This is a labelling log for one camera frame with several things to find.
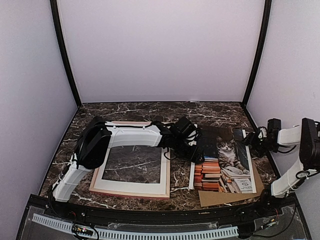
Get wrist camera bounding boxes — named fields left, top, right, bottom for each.
left=186, top=127, right=202, bottom=146
left=257, top=126, right=268, bottom=141

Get black corner post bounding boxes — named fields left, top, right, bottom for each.
left=242, top=0, right=272, bottom=107
left=49, top=0, right=82, bottom=108

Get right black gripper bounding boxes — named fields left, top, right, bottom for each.
left=240, top=132, right=279, bottom=158

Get clear acrylic sheet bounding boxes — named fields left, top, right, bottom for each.
left=102, top=145, right=162, bottom=184

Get pink wooden picture frame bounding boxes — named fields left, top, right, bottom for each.
left=88, top=120, right=171, bottom=200

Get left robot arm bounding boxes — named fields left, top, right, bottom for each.
left=49, top=116, right=205, bottom=218

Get left black corner post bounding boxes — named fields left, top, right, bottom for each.
left=49, top=0, right=82, bottom=108

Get cat and books photo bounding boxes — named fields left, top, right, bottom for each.
left=188, top=125, right=257, bottom=194

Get white photo mat board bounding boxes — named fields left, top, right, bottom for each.
left=93, top=147, right=169, bottom=196

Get brown cardboard backing board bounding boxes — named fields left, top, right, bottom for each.
left=198, top=163, right=265, bottom=207

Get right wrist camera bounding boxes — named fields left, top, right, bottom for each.
left=257, top=126, right=268, bottom=141

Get right black corner post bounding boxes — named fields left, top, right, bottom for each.
left=242, top=0, right=272, bottom=107

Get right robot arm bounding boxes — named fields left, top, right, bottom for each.
left=241, top=118, right=320, bottom=217

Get white slotted cable duct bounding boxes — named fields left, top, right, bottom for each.
left=31, top=213, right=239, bottom=240

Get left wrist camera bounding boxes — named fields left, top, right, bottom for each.
left=186, top=127, right=202, bottom=146

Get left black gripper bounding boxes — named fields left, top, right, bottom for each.
left=172, top=137, right=205, bottom=165

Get black front rail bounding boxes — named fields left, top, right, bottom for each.
left=27, top=195, right=283, bottom=225

